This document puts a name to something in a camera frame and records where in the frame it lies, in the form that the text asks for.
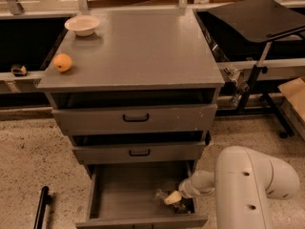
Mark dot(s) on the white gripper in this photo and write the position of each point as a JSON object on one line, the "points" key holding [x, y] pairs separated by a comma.
{"points": [[185, 187]]}

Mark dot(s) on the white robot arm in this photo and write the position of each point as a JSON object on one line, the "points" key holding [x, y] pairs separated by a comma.
{"points": [[242, 181]]}

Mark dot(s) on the grey middle drawer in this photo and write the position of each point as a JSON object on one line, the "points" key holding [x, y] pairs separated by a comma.
{"points": [[134, 153]]}

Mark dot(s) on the grey open bottom drawer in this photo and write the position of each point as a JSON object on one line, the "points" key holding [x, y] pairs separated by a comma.
{"points": [[124, 196]]}

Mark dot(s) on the grey top drawer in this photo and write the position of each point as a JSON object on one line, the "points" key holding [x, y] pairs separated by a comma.
{"points": [[132, 120]]}

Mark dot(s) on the grey drawer cabinet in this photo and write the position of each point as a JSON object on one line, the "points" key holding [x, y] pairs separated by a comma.
{"points": [[136, 58]]}

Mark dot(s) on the black bar on floor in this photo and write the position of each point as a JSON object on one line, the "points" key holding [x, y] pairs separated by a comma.
{"points": [[44, 201]]}

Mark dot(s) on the brown cardboard box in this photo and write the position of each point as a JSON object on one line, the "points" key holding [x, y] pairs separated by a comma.
{"points": [[293, 105]]}

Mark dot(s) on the orange fruit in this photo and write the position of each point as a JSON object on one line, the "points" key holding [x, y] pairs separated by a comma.
{"points": [[62, 62]]}

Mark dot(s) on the white bowl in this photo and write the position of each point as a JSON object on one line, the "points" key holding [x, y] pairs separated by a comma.
{"points": [[82, 25]]}

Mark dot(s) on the black tray stand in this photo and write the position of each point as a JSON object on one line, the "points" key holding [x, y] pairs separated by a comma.
{"points": [[263, 39]]}

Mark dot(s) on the yellow black tape measure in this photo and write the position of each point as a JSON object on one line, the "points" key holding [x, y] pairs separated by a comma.
{"points": [[19, 70]]}

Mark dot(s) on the metal clamp bracket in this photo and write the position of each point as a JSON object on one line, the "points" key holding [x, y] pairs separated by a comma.
{"points": [[241, 85]]}

